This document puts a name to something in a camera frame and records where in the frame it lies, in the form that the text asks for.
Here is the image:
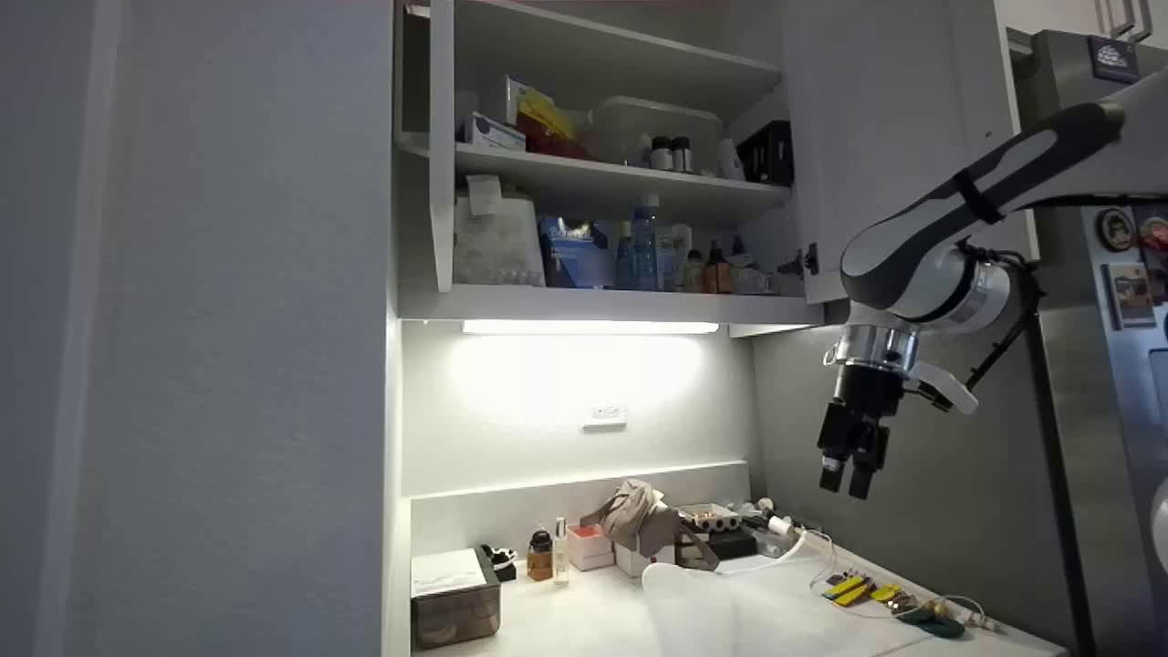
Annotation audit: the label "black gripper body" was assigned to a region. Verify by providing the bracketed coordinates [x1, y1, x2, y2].
[815, 361, 912, 469]

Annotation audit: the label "white door with bar handle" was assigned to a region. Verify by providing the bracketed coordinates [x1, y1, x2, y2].
[780, 0, 1043, 306]

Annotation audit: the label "under-cabinet light strip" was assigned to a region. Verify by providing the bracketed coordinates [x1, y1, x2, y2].
[457, 313, 727, 344]

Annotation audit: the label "white cabinet door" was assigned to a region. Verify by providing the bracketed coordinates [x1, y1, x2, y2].
[424, 0, 462, 296]

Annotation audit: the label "small glass jar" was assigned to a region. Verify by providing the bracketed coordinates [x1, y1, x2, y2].
[756, 492, 802, 562]

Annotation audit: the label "stainless steel refrigerator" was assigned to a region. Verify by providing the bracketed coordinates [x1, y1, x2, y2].
[740, 25, 1168, 657]

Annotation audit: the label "dark box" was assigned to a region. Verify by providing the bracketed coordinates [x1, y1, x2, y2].
[703, 508, 768, 565]

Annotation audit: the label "small brown object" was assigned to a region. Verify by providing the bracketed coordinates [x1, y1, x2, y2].
[673, 521, 723, 577]

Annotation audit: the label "brown bottle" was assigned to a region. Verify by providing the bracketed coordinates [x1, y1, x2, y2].
[703, 238, 739, 296]

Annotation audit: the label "pink white box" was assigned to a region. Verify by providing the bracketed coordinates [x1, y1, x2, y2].
[564, 517, 621, 577]

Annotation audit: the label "black box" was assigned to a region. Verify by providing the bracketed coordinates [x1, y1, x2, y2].
[734, 116, 800, 191]

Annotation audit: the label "white plastic bottle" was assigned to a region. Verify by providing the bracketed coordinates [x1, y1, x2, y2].
[714, 132, 749, 181]

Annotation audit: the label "small clear bottle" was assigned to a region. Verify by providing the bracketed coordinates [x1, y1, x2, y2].
[553, 513, 574, 591]

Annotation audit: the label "Los Angeles poster magnet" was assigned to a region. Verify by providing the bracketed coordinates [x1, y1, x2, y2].
[1104, 257, 1162, 332]

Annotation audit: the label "round dark magnet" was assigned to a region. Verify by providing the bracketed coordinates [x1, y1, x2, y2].
[1096, 204, 1141, 254]

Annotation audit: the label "amber glass bottle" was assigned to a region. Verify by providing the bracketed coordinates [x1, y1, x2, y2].
[524, 524, 559, 585]

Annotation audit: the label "red pink magnet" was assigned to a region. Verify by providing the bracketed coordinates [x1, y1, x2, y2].
[1137, 209, 1168, 310]

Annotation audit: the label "small black object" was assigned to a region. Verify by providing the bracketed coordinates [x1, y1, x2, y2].
[474, 539, 524, 585]

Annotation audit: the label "clear plastic container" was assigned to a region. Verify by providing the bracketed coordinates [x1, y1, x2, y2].
[587, 92, 729, 171]

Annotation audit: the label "brown box white lid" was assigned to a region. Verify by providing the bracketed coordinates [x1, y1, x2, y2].
[408, 542, 508, 654]

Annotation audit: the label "dark blue magnet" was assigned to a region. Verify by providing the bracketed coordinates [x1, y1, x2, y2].
[1086, 32, 1143, 86]

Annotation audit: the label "yellow red package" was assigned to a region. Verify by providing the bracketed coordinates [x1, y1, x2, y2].
[502, 74, 591, 161]

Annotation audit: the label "small white blue box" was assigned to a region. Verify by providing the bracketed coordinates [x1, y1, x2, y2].
[457, 109, 529, 155]

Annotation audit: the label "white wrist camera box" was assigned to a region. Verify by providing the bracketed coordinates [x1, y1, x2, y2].
[909, 361, 984, 416]

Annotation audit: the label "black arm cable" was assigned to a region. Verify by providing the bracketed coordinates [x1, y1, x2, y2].
[964, 244, 1052, 393]

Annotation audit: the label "white wall outlet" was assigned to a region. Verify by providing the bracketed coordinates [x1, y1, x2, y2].
[577, 406, 633, 439]

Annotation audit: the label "white wall cabinet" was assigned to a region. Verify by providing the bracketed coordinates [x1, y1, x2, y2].
[395, 0, 833, 332]

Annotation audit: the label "white cabinet silver handles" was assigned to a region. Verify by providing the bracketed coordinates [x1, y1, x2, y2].
[992, 0, 1168, 45]

